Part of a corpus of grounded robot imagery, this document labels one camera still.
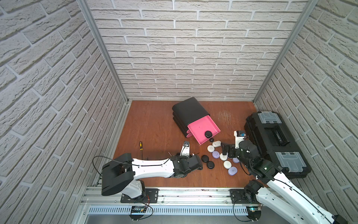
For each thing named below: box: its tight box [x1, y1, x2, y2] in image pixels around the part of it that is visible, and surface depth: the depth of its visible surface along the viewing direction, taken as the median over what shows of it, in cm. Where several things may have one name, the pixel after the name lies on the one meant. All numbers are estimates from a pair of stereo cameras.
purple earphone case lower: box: [227, 166, 239, 176], surface depth 83 cm
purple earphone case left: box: [212, 150, 220, 159], surface depth 89 cm
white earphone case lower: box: [223, 160, 232, 169], surface depth 85 cm
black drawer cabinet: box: [172, 96, 211, 139], surface depth 96 cm
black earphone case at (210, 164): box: [206, 160, 215, 169], surface depth 86 cm
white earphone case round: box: [206, 144, 215, 153], surface depth 92 cm
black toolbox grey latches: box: [244, 111, 312, 180], surface depth 77 cm
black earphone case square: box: [201, 154, 209, 163], surface depth 89 cm
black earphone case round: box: [204, 130, 213, 139], surface depth 87 cm
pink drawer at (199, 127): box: [186, 114, 221, 146], surface depth 89 cm
